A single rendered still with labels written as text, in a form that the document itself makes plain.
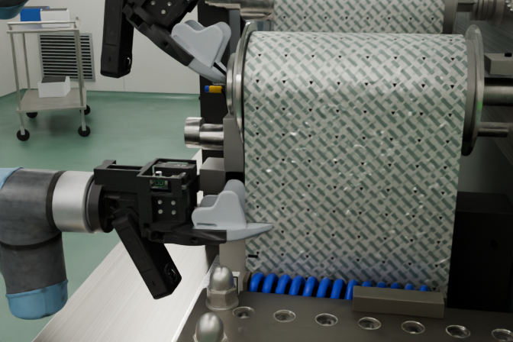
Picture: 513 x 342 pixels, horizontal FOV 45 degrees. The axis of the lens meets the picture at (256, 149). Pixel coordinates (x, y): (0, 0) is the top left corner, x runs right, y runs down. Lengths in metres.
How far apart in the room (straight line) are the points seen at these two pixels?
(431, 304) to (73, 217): 0.41
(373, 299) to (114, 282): 0.49
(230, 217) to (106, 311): 0.32
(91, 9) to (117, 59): 6.06
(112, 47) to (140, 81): 5.96
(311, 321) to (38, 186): 0.35
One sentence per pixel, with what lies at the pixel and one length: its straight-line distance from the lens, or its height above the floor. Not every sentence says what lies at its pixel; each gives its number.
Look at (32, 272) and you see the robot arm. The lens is 0.82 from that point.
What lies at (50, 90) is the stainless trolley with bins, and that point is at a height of 0.32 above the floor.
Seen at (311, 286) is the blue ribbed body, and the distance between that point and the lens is 0.72.
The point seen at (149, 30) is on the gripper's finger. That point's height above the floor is 1.31.
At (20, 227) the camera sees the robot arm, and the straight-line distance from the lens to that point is 0.80.
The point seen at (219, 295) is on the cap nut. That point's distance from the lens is 0.68.
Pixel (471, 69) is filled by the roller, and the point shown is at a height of 1.28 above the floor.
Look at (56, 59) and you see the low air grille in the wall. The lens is 7.07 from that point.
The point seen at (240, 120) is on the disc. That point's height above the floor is 1.22.
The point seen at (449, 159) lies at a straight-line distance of 0.69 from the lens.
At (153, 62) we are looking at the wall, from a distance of 6.66.
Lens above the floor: 1.39
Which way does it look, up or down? 17 degrees down
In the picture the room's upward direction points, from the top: straight up
